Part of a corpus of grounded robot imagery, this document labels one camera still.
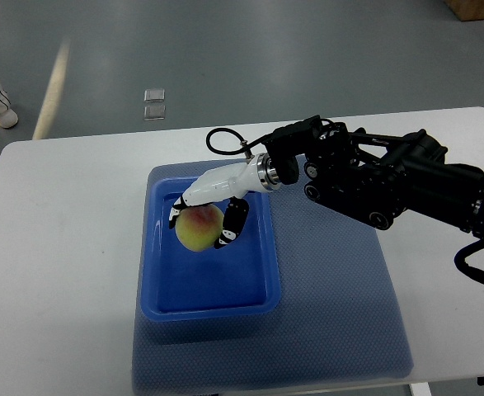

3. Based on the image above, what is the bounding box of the blue plastic tray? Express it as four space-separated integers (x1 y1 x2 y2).
138 177 281 323

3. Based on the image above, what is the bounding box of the yellow red peach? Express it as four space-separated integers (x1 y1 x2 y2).
175 205 223 252

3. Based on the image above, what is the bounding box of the brown cardboard box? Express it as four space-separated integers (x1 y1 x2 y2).
444 0 484 21

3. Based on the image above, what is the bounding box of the metal floor plate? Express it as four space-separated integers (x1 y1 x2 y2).
143 88 165 103
143 103 166 120

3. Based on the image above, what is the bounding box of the lower metal floor plate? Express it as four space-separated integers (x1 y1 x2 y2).
143 103 166 120

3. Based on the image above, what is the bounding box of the blue-grey textured mat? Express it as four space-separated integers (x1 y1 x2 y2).
132 161 413 395

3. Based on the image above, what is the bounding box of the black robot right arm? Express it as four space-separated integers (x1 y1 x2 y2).
255 115 484 285

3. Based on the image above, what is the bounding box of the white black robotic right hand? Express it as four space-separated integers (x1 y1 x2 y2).
169 153 280 249

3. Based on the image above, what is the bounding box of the upper metal floor plate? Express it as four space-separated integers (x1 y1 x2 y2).
143 88 165 103

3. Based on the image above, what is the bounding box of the white table leg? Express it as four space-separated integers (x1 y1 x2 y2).
409 382 432 396

